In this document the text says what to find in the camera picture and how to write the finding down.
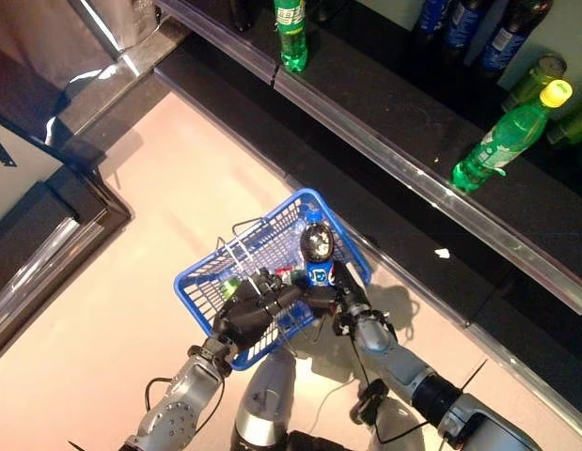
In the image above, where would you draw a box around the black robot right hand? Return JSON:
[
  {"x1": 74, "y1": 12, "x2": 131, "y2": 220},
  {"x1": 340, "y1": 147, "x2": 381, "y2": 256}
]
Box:
[{"x1": 293, "y1": 260, "x2": 372, "y2": 321}]

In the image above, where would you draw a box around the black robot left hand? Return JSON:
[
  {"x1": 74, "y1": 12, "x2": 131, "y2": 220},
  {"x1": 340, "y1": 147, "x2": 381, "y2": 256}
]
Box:
[{"x1": 210, "y1": 267, "x2": 302, "y2": 352}]

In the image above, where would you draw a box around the small blue label cola bottle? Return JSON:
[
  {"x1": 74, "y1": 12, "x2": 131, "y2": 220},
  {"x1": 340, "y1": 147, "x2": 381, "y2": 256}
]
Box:
[{"x1": 297, "y1": 210, "x2": 341, "y2": 290}]

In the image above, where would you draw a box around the black angled metal frame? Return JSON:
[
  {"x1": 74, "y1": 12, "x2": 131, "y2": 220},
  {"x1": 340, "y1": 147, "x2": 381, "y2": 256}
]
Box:
[{"x1": 0, "y1": 105, "x2": 111, "y2": 170}]

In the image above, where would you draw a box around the blue plastic shopping basket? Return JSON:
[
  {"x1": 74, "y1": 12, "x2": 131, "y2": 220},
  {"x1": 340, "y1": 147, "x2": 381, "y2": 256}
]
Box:
[{"x1": 172, "y1": 187, "x2": 374, "y2": 372}]

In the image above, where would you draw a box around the brown backdrop sheet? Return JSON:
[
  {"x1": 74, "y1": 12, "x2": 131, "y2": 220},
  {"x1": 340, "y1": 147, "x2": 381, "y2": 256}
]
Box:
[{"x1": 0, "y1": 0, "x2": 120, "y2": 142}]

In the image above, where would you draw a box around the black metal frame post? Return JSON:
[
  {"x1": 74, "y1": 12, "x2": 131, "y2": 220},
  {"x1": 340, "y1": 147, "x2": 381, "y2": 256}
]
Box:
[{"x1": 67, "y1": 0, "x2": 132, "y2": 60}]

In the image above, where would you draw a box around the large blue cap cola bottle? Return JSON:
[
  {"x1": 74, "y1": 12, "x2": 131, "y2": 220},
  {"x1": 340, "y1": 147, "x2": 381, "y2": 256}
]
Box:
[
  {"x1": 440, "y1": 0, "x2": 492, "y2": 53},
  {"x1": 476, "y1": 0, "x2": 555, "y2": 79},
  {"x1": 411, "y1": 0, "x2": 454, "y2": 34}
]

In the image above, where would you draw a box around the dark glossy base plinth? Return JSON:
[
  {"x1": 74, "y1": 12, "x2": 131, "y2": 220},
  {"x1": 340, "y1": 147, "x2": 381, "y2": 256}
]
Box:
[{"x1": 45, "y1": 13, "x2": 188, "y2": 156}]

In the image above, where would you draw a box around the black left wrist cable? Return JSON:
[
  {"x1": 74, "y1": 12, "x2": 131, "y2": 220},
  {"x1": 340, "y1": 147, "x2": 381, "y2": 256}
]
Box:
[{"x1": 144, "y1": 375, "x2": 226, "y2": 433}]

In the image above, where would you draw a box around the silver robot right leg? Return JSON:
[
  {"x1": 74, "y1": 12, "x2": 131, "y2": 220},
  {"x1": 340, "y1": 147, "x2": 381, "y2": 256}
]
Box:
[{"x1": 349, "y1": 380, "x2": 428, "y2": 451}]

